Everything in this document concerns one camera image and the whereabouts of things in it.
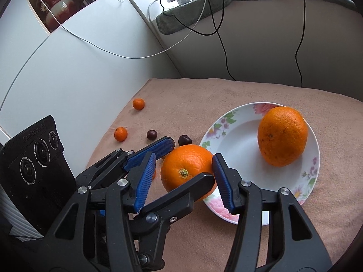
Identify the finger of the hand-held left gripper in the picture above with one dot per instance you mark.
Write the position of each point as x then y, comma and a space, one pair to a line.
153, 147
184, 195

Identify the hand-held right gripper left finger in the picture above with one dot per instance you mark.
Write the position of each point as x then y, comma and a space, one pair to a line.
144, 181

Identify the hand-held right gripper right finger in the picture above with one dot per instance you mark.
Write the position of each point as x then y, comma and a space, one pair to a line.
224, 184

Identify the dark plum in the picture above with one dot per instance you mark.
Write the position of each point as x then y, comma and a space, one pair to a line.
184, 140
152, 135

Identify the large orange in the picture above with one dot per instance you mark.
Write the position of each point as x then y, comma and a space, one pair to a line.
282, 136
184, 161

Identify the small tangerine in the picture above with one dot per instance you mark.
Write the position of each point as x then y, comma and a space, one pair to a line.
138, 104
120, 133

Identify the white floral plate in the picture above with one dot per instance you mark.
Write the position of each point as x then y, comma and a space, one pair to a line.
241, 147

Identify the striped cloth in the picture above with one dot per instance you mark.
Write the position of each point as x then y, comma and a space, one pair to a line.
14, 212

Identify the peach blanket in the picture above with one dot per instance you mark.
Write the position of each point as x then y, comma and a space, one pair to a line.
198, 104

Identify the teapot picture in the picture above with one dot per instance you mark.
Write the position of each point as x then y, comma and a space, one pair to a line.
56, 2

